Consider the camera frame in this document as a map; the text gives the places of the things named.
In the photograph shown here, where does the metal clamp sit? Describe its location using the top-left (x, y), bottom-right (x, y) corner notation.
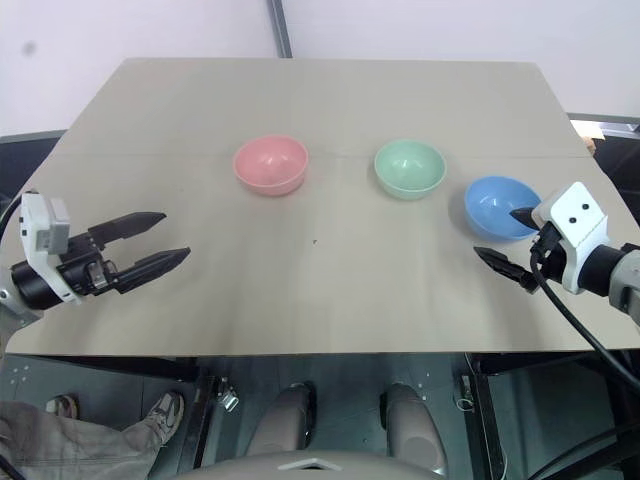
top-left (218, 378), bottom-right (240, 410)

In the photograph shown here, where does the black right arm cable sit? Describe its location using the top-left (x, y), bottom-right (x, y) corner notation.
top-left (530, 238), bottom-right (640, 394)

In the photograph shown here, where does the blue plastic bowl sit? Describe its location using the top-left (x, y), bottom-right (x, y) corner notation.
top-left (463, 175), bottom-right (543, 243)

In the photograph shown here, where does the grey robot torso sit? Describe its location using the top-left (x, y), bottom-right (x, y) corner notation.
top-left (187, 448), bottom-right (454, 480)

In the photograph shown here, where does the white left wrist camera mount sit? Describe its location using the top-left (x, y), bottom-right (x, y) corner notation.
top-left (18, 191), bottom-right (84, 306)

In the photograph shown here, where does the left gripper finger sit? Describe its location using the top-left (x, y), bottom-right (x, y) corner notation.
top-left (88, 211), bottom-right (168, 252)
top-left (109, 246), bottom-right (193, 295)

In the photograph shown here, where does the red and white shoe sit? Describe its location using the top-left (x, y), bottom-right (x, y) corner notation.
top-left (46, 394), bottom-right (81, 419)

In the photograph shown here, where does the grey sneaker with laces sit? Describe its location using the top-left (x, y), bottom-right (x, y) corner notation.
top-left (143, 391), bottom-right (186, 447)

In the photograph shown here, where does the grey vertical post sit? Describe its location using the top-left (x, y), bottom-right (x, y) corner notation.
top-left (272, 0), bottom-right (294, 58)

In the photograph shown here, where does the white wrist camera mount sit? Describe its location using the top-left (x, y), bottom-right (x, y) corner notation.
top-left (530, 181), bottom-right (611, 296)
top-left (18, 191), bottom-right (84, 306)

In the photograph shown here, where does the grey trouser leg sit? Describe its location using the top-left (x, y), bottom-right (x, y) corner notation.
top-left (0, 399), bottom-right (169, 480)

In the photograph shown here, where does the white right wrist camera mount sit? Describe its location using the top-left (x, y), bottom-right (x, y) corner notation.
top-left (530, 181), bottom-right (611, 296)

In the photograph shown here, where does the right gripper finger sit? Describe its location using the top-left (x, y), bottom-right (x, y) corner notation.
top-left (509, 202), bottom-right (544, 230)
top-left (472, 245), bottom-right (539, 294)

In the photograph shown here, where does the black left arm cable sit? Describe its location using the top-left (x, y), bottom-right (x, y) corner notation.
top-left (0, 189), bottom-right (29, 239)

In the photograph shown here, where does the pink plastic bowl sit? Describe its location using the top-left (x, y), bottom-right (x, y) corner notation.
top-left (232, 134), bottom-right (309, 198)

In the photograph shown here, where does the black table frame leg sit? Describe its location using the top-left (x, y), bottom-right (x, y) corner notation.
top-left (191, 366), bottom-right (217, 471)
top-left (463, 352), bottom-right (506, 480)

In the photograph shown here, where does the bystander in dark clothing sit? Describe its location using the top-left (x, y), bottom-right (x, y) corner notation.
top-left (582, 133), bottom-right (640, 226)

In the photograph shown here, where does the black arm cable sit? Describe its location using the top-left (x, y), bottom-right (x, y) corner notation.
top-left (0, 189), bottom-right (29, 239)
top-left (530, 238), bottom-right (640, 394)

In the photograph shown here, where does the dark rounded robot knee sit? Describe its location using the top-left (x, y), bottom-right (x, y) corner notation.
top-left (246, 381), bottom-right (318, 472)
top-left (379, 382), bottom-right (452, 474)

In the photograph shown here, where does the green plastic bowl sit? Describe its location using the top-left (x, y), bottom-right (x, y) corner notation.
top-left (373, 139), bottom-right (447, 202)

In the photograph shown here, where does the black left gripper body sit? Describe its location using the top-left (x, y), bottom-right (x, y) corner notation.
top-left (56, 227), bottom-right (122, 298)

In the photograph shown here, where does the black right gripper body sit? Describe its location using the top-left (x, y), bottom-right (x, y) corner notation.
top-left (528, 221), bottom-right (570, 292)

